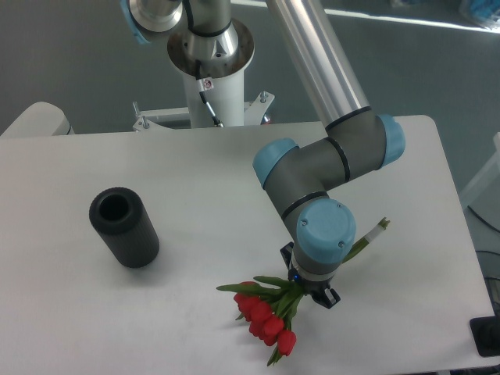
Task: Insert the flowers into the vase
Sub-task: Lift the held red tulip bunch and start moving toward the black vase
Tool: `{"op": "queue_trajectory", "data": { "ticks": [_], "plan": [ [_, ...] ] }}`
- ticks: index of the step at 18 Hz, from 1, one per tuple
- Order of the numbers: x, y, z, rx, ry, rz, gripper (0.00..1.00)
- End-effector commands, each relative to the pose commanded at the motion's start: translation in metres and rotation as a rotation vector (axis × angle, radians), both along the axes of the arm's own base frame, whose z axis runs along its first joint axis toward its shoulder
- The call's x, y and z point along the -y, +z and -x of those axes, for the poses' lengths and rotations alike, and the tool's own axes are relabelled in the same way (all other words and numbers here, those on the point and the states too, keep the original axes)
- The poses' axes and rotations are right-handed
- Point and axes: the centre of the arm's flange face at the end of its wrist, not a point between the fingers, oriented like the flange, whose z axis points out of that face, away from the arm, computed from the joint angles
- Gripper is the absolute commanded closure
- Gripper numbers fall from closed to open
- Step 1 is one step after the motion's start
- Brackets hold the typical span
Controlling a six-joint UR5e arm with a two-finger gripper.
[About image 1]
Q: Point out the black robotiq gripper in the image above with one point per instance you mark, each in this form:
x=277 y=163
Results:
x=320 y=290

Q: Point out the red tulip bouquet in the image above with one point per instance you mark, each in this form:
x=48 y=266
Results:
x=269 y=304

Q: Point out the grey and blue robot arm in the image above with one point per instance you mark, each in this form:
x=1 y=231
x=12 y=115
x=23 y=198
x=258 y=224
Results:
x=298 y=179

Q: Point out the black ribbed cylindrical vase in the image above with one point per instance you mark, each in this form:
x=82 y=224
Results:
x=120 y=218

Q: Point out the black device at table edge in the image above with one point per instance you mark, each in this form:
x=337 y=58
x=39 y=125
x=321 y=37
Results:
x=485 y=331

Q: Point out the white rounded furniture corner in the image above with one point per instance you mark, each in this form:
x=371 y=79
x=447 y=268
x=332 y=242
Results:
x=41 y=119

